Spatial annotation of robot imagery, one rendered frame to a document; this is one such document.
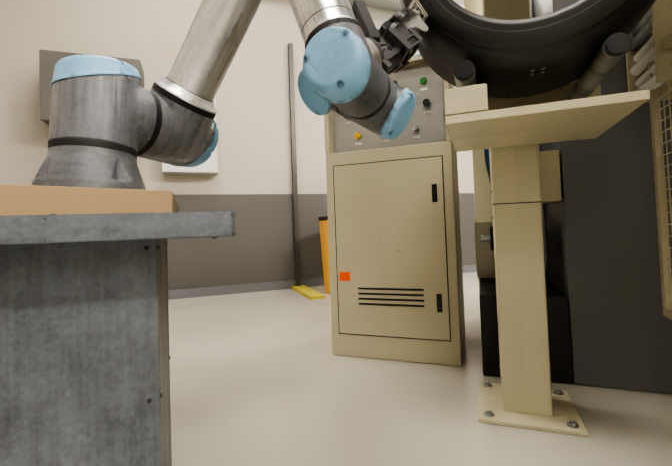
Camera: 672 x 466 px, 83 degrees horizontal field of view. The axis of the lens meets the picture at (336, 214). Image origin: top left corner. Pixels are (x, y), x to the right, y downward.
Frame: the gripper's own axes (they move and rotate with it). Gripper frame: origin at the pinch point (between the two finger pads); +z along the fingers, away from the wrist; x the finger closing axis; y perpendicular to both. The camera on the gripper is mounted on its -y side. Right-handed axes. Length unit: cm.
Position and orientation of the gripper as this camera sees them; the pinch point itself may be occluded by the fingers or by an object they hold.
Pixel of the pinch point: (415, 15)
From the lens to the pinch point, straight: 100.2
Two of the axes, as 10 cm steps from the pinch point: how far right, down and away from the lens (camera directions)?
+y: 7.0, 7.1, -0.9
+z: 6.7, -5.9, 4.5
